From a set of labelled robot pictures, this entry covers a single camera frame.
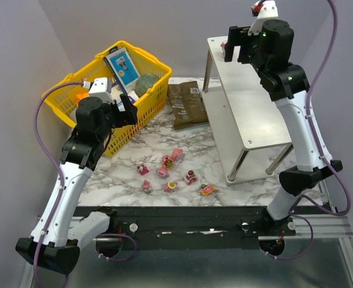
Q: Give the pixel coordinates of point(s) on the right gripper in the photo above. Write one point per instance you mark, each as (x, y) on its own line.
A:
(242, 44)

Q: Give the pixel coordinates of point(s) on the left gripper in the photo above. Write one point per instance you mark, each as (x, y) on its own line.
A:
(123, 112)

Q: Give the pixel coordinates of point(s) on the pink white bunny toy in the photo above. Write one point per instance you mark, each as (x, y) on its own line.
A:
(223, 45)

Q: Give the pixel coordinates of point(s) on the pink toy blue bow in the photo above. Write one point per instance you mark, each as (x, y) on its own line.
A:
(162, 173)

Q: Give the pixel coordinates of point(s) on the pink mushroom toy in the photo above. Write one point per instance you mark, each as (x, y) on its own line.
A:
(146, 187)

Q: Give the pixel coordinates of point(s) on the pink toy yellow top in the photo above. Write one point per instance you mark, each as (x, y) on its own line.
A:
(170, 186)

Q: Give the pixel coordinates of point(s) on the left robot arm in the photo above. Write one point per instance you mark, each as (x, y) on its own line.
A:
(53, 244)

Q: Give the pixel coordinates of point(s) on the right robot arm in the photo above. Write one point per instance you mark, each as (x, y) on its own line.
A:
(288, 87)

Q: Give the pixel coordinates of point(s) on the white metal shelf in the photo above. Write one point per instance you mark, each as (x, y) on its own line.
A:
(249, 131)

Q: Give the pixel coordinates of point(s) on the purple white box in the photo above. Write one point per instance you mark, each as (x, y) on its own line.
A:
(133, 98)

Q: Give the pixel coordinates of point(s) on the white box in basket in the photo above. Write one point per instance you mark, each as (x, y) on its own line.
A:
(116, 91)

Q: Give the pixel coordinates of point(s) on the orange snack box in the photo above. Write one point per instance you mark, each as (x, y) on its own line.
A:
(79, 97)

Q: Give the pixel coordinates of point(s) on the green round melon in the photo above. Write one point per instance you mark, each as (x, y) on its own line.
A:
(145, 82)

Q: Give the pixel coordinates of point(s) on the blue razor package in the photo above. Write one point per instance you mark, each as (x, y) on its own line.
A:
(123, 68)

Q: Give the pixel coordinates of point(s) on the pink cake toy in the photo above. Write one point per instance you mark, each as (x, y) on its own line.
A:
(142, 169)

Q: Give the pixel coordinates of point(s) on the pink bear strawberry toy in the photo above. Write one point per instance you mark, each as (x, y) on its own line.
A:
(167, 162)

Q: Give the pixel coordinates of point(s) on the pink bear toy lying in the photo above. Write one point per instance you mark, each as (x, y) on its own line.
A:
(178, 155)

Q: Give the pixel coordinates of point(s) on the brown snack bag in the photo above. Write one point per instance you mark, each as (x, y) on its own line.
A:
(187, 105)

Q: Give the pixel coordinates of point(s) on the red strawberry cake toy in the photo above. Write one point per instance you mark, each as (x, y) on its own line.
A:
(190, 177)

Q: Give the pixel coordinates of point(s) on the pink toy orange plate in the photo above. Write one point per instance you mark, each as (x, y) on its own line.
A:
(207, 189)

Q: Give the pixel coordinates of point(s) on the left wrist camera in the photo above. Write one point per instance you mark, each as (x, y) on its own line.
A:
(101, 88)

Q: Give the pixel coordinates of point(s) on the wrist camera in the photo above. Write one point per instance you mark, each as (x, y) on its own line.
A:
(262, 11)
(101, 88)

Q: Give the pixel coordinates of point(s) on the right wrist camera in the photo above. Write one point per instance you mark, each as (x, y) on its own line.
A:
(262, 11)

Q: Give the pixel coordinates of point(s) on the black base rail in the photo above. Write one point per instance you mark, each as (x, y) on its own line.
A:
(190, 227)

